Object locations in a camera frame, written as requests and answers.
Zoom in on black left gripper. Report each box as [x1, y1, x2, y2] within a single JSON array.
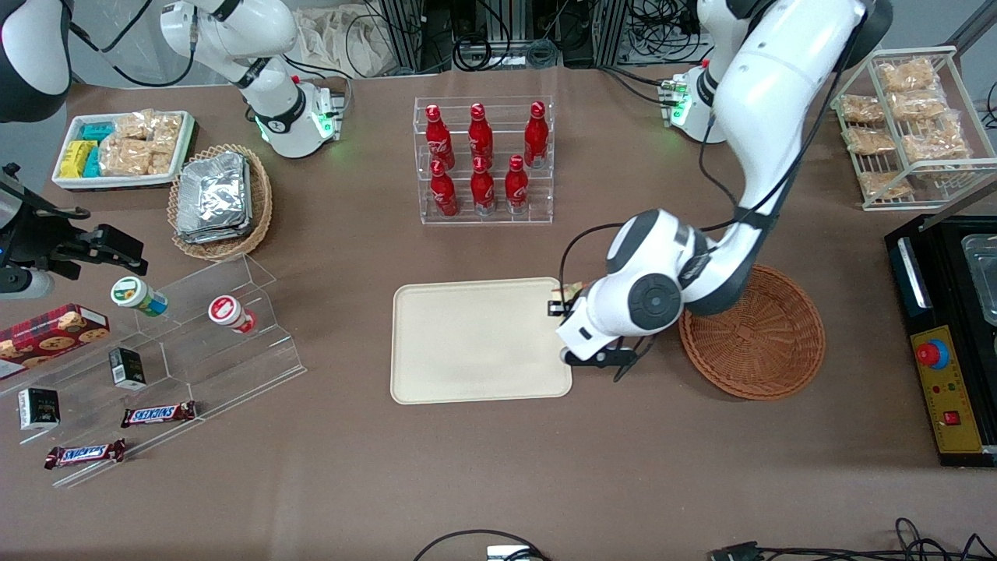
[[548, 279, 583, 322]]

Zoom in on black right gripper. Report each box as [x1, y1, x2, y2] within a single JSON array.
[[0, 164, 150, 281]]

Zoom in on white rectangular snack tray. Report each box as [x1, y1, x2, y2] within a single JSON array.
[[51, 110, 196, 192]]

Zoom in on beige plastic tray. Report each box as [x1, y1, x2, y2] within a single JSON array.
[[389, 277, 574, 406]]

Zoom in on light wicker basket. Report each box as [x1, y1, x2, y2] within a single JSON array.
[[167, 143, 274, 262]]

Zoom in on brown wicker basket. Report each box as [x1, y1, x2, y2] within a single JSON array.
[[679, 263, 827, 402]]

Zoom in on green lid drink cup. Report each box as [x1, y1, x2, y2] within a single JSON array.
[[109, 275, 170, 319]]

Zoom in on bagged rice cracker snack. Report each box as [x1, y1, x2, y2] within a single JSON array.
[[99, 138, 174, 178], [151, 114, 185, 154], [114, 111, 157, 143]]

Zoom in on clear acrylic bottle rack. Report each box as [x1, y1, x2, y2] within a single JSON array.
[[413, 95, 555, 228]]

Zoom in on yellow snack packets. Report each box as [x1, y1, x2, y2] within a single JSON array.
[[59, 139, 99, 179]]

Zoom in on stack of foil containers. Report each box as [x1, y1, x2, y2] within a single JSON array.
[[174, 151, 253, 245]]

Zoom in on red tartan cookie box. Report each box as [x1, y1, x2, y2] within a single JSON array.
[[0, 302, 111, 382]]

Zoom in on small dark green box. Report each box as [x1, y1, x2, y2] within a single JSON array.
[[107, 347, 148, 391]]

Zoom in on red cola bottle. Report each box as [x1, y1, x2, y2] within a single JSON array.
[[425, 104, 456, 171], [523, 101, 551, 171], [429, 160, 460, 218], [467, 102, 495, 169], [504, 154, 531, 216], [470, 156, 497, 217]]

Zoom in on teal snack packets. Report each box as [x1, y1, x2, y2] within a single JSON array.
[[79, 122, 118, 179]]

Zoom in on red lid drink cup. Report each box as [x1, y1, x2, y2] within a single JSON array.
[[206, 294, 259, 336]]

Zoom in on clear acrylic step display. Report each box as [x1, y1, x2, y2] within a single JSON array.
[[0, 252, 308, 491]]

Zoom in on snickers chocolate bar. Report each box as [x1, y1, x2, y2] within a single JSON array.
[[120, 400, 199, 429], [44, 438, 128, 471]]

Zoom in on small black white box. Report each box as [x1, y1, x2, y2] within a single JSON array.
[[17, 386, 62, 432]]

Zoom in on beige cloth bag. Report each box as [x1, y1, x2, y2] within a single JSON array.
[[294, 5, 400, 79]]

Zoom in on bagged fried snack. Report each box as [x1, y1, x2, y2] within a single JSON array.
[[888, 89, 949, 122], [878, 57, 941, 94], [901, 115, 973, 169], [844, 126, 898, 156], [839, 93, 887, 126], [857, 171, 914, 201]]

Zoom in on red emergency stop button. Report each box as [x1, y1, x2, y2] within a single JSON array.
[[916, 338, 952, 370]]

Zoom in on yellow control panel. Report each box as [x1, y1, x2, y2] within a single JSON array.
[[910, 324, 985, 456]]

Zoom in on clear metal-rimmed container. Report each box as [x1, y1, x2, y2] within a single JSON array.
[[961, 234, 997, 326]]

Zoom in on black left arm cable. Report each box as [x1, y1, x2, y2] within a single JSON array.
[[556, 6, 870, 294]]

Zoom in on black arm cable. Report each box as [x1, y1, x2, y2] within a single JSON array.
[[65, 0, 200, 89], [556, 6, 870, 294]]

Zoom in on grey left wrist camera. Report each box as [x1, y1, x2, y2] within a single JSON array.
[[560, 346, 639, 369]]

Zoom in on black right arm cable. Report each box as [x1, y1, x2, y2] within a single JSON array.
[[65, 0, 200, 89]]

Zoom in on black looped table cable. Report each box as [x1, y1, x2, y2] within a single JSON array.
[[411, 529, 548, 561]]

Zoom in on aluminium frame post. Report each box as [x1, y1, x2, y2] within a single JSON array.
[[594, 0, 630, 68], [380, 0, 426, 76]]

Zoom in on black cable bundle with plug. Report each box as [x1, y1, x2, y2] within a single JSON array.
[[707, 517, 997, 561]]

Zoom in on white wire rack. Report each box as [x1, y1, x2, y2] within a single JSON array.
[[830, 45, 997, 213]]

